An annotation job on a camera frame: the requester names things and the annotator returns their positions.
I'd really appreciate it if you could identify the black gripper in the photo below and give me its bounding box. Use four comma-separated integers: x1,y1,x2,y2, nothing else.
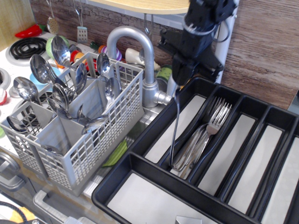
158,29,224,83

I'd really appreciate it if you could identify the silver fork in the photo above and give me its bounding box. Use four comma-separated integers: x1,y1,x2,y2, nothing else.
169,86,180,166

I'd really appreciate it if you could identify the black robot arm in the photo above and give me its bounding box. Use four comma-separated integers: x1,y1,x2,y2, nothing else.
158,0,237,86

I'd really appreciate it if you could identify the stack of forks in tray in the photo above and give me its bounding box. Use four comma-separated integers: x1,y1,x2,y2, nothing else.
171,97,232,179

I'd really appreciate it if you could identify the black cutlery tray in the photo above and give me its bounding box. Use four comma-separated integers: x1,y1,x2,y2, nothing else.
92,78,299,224

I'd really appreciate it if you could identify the silver spoon middle basket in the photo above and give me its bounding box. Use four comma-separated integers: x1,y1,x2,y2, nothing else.
52,83,69,109

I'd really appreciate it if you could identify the grey plastic cutlery basket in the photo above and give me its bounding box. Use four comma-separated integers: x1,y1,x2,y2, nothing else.
1,60,144,196

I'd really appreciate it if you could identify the green toy can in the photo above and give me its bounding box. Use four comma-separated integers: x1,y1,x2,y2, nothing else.
157,65,172,82

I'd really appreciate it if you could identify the silver faucet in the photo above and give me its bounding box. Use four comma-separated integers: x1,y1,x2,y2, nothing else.
106,25,179,108

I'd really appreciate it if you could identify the wooden round shelf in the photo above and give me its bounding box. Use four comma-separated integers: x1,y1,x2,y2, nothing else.
91,0,190,15

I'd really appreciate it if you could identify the silver spoon right compartment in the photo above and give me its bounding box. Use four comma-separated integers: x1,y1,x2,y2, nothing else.
105,77,121,108

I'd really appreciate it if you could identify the silver spoon centre upright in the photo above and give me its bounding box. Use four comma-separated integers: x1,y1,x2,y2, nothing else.
75,63,87,94

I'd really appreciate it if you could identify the silver spoon front low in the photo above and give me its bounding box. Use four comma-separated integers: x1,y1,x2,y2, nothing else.
81,115,108,135

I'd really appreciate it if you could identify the green toy leaf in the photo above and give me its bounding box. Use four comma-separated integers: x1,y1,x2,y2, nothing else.
102,140,128,167

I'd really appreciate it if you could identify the hanging small spatula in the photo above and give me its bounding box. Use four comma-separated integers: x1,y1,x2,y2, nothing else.
73,0,88,44

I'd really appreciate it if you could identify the large silver spoon top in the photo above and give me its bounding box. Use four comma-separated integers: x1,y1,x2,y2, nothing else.
51,35,76,71

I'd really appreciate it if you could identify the large silver spoon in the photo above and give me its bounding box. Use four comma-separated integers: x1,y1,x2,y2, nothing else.
30,54,67,88
51,35,76,71

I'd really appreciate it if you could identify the slotted silver spoon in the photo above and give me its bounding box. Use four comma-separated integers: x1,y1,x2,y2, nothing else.
48,98,72,119

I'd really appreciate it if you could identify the blue toy bowl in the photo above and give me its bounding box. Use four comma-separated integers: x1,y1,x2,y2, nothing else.
29,67,62,91

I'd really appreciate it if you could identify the green toy bowl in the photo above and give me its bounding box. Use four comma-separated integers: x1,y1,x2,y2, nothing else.
46,35,69,59

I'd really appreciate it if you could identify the hanging slotted spoon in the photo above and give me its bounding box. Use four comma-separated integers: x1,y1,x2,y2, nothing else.
46,0,59,35

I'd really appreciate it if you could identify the large silver spoon left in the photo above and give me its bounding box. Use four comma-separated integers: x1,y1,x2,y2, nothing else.
30,54,67,88

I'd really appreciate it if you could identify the red toy pepper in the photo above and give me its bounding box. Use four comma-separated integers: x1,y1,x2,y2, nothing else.
15,24,46,38

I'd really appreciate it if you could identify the silver spoon far left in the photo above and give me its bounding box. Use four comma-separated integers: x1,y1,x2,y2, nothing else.
13,77,42,105

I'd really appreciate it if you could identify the black stove burner coil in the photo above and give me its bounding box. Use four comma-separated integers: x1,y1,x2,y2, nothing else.
9,37,47,60

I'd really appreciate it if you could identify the silver spoon lower left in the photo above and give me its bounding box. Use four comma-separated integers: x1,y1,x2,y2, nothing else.
7,116,29,134

